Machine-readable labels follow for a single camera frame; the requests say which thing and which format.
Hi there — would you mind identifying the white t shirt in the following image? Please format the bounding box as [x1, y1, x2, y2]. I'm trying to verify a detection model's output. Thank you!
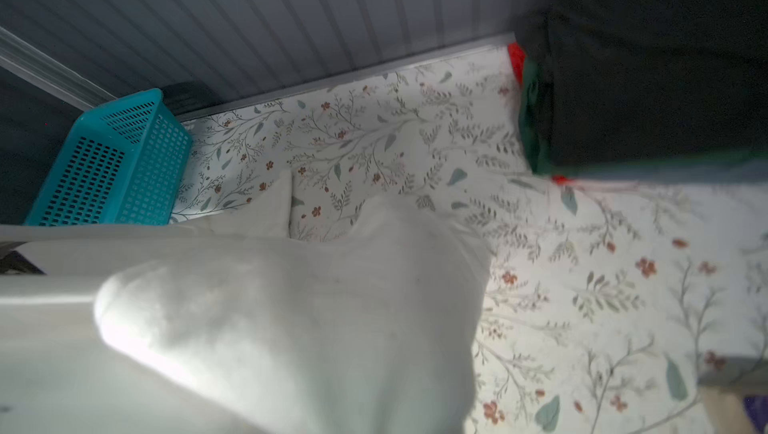
[1, 173, 491, 433]

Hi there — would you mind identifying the folded dark t shirt stack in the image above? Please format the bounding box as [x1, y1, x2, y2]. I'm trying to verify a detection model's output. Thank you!
[509, 0, 767, 184]

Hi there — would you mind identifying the teal plastic laundry basket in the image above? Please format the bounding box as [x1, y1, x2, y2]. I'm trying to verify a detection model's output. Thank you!
[25, 88, 192, 227]

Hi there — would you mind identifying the purple printed book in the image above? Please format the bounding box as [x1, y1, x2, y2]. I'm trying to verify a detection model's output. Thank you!
[697, 357, 768, 434]

